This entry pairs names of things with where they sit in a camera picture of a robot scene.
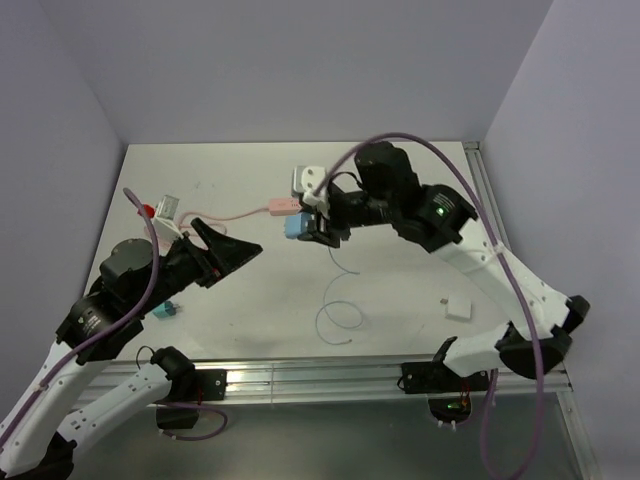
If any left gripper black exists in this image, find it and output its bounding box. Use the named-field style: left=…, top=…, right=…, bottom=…
left=134, top=216, right=264, bottom=314

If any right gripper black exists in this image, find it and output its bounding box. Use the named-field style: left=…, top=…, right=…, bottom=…
left=299, top=185, right=396, bottom=248

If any light blue charger plug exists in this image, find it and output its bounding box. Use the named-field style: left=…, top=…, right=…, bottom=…
left=284, top=212, right=313, bottom=240

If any silver white charger plug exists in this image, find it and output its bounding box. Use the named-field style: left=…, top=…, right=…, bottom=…
left=291, top=165, right=313, bottom=197

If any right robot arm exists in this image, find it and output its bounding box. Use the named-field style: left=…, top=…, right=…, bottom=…
left=291, top=138, right=590, bottom=390

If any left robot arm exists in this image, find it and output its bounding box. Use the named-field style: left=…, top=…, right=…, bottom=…
left=1, top=218, right=263, bottom=479

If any teal charger plug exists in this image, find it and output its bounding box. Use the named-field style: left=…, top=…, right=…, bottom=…
left=151, top=300, right=182, bottom=320

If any small white charger plug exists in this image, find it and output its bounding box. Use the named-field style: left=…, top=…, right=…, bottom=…
left=440, top=295, right=473, bottom=322

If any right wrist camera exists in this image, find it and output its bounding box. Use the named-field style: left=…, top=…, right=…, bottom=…
left=300, top=166, right=328, bottom=207

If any pink power strip cord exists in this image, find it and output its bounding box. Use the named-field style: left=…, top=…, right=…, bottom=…
left=142, top=204, right=274, bottom=241

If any light blue charging cable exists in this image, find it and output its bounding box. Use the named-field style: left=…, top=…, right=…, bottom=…
left=315, top=247, right=365, bottom=347

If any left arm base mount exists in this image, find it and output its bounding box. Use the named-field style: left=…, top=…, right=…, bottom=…
left=155, top=369, right=228, bottom=441

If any aluminium front rail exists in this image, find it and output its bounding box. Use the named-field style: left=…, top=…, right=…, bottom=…
left=72, top=355, right=573, bottom=410

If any aluminium side rail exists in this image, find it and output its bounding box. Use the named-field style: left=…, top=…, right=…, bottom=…
left=462, top=140, right=526, bottom=301

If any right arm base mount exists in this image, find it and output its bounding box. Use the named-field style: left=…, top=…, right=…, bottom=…
left=396, top=361, right=489, bottom=424

